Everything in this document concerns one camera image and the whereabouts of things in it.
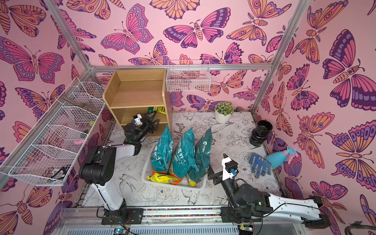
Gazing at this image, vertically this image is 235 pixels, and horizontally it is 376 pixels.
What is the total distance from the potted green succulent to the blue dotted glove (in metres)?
0.31

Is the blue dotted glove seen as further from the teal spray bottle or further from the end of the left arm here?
the end of the left arm

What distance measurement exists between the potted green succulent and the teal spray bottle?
370 millimetres

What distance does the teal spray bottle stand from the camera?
2.57 feet

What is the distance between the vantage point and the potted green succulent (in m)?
1.02

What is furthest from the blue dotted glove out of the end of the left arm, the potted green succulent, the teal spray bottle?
the end of the left arm

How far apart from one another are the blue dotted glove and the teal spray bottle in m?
0.02

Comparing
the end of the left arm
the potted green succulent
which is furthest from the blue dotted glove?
the end of the left arm

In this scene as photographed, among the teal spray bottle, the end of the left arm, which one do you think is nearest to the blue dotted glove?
the teal spray bottle

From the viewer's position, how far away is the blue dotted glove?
34.0 inches
